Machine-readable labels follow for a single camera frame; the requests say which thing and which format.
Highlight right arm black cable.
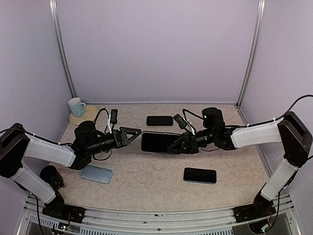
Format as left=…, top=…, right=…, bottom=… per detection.
left=181, top=94, right=313, bottom=162

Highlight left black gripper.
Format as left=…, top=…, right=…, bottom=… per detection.
left=86, top=126, right=141, bottom=156

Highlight black cylinder cup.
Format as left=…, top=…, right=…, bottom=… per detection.
left=40, top=165, right=64, bottom=190

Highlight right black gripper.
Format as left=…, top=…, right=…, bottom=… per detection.
left=167, top=128, right=216, bottom=154

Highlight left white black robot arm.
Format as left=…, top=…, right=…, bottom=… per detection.
left=0, top=121, right=141, bottom=218

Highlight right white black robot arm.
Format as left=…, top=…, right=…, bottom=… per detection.
left=167, top=107, right=313, bottom=217

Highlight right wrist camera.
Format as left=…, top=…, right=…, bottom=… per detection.
left=173, top=114, right=196, bottom=135

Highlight right aluminium frame post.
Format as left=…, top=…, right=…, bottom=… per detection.
left=236, top=0, right=266, bottom=109

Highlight left aluminium frame post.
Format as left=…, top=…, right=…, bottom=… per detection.
left=49, top=0, right=77, bottom=98

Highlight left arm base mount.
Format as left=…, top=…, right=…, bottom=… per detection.
left=42, top=194, right=86, bottom=224

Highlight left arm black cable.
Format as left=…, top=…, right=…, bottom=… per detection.
left=0, top=108, right=111, bottom=147

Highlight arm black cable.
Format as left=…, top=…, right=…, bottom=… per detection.
left=181, top=94, right=313, bottom=162
left=0, top=108, right=111, bottom=147

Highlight light blue phone case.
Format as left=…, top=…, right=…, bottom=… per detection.
left=79, top=165, right=113, bottom=184

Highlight light blue mug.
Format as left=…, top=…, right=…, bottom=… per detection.
left=67, top=97, right=86, bottom=118

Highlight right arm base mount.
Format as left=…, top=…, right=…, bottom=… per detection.
left=233, top=190, right=276, bottom=223

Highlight aluminium frame post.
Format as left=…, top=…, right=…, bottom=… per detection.
left=236, top=0, right=266, bottom=109
left=49, top=0, right=77, bottom=98

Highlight front aluminium rail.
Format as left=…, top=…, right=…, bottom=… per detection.
left=16, top=194, right=302, bottom=235

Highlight beige round plate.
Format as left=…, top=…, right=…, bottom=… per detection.
left=69, top=105, right=99, bottom=126

